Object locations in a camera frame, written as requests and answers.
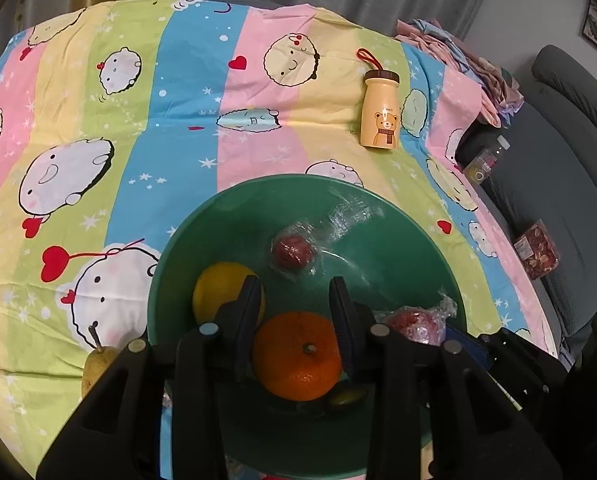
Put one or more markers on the yellow bear-print bottle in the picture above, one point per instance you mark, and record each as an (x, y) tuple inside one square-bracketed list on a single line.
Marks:
[(380, 115)]

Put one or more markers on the green plastic basin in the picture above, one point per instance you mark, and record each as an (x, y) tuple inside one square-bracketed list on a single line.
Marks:
[(378, 260)]

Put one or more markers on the yellow-green pear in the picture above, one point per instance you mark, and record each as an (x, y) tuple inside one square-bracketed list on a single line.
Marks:
[(96, 370)]

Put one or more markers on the small green fruit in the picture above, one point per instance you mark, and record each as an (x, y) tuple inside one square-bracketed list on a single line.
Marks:
[(347, 395)]

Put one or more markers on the red snack packet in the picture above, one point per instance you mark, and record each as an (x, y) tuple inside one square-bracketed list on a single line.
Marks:
[(537, 250)]

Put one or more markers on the grey sofa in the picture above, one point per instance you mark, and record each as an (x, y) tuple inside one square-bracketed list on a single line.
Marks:
[(563, 160)]

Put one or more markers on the pile of pastel clothes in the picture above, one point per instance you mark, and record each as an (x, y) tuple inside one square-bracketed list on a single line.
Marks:
[(458, 70)]

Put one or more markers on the plastic-wrapped red apple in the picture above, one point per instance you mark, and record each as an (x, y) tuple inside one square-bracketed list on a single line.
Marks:
[(413, 327), (292, 252)]

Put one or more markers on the yellow citrus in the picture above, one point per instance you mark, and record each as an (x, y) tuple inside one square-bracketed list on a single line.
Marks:
[(218, 290)]

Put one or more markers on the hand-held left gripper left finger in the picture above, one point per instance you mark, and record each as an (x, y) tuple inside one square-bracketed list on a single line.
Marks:
[(248, 325)]

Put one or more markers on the clear plastic bottle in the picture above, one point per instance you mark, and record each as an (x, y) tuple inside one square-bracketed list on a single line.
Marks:
[(485, 162)]

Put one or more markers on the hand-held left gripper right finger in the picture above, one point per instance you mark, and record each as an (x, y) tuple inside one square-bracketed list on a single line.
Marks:
[(341, 330)]

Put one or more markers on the striped cartoon printed blanket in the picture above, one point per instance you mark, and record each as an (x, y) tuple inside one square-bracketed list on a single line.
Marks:
[(143, 110)]

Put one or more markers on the orange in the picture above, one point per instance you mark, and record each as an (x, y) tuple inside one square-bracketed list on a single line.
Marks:
[(293, 360)]

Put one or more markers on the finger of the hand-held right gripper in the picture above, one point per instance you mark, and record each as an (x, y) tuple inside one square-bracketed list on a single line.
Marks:
[(471, 347)]

